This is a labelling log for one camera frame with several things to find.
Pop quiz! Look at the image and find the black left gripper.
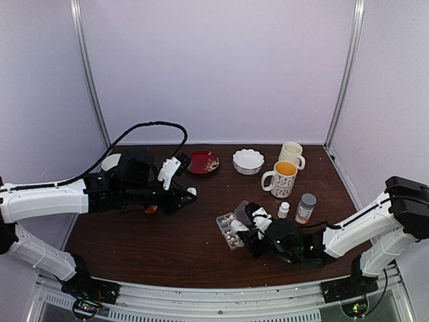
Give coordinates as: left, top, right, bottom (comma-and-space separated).
123, 180, 196, 216

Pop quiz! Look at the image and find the orange pill bottle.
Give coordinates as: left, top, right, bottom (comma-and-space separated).
144, 205, 158, 215

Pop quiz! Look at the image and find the clear plastic pill organizer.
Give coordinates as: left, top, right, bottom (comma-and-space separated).
216, 201, 250, 250

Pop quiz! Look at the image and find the grey lid supplement bottle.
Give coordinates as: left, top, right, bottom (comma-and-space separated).
295, 193, 317, 225

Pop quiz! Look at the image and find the small white pill bottle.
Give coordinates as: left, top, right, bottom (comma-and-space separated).
231, 219, 249, 233

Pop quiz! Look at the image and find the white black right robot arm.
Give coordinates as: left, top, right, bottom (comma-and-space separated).
237, 176, 428, 297

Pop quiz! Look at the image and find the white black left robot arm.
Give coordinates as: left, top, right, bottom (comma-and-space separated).
1, 146, 197, 298

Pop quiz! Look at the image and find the red floral plate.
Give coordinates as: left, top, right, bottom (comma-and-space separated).
187, 151, 220, 175

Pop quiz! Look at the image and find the white patterned rice bowl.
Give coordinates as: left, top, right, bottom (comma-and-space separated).
101, 154, 121, 172

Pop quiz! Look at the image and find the floral mug yellow inside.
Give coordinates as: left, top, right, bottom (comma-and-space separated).
261, 161, 298, 199

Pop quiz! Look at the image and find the white scalloped bowl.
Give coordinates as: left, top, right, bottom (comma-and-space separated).
233, 149, 265, 175

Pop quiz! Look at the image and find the cream ribbed ceramic mug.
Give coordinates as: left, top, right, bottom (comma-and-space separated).
278, 142, 306, 170

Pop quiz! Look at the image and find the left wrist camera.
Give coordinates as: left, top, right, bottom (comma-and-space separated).
158, 153, 191, 191

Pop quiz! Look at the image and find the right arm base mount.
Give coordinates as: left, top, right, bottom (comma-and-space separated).
320, 276, 379, 319

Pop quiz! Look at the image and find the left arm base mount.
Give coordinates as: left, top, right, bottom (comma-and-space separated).
59, 278, 120, 321

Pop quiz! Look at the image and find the front aluminium rail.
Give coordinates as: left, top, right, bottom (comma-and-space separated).
33, 271, 406, 322

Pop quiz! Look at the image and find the left aluminium frame post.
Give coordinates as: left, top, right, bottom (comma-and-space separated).
70, 0, 111, 148

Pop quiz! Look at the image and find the aluminium frame post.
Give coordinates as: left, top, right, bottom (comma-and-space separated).
70, 0, 111, 148
324, 0, 365, 150

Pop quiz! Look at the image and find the right aluminium frame post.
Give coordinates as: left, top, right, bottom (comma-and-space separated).
324, 0, 365, 150

